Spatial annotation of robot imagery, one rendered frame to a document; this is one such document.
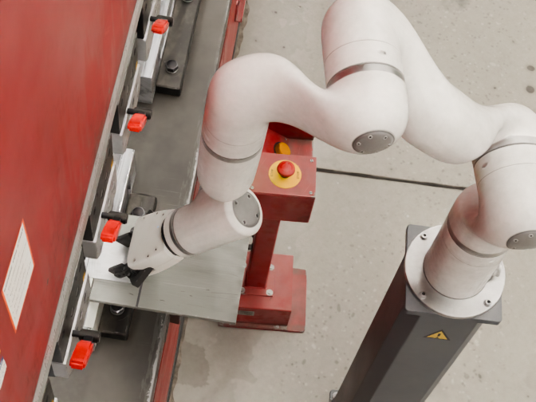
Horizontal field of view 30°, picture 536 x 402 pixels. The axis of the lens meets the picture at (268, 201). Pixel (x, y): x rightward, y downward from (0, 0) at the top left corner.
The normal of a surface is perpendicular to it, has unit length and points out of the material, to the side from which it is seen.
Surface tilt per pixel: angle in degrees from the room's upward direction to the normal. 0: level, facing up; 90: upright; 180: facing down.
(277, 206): 90
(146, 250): 49
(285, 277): 4
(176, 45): 0
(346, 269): 0
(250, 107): 73
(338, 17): 42
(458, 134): 67
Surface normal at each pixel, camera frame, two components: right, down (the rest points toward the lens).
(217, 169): -0.45, 0.75
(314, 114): -0.68, 0.51
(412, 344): -0.09, 0.87
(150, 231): -0.70, -0.44
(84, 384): 0.10, -0.48
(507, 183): -0.52, -0.36
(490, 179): -0.80, -0.25
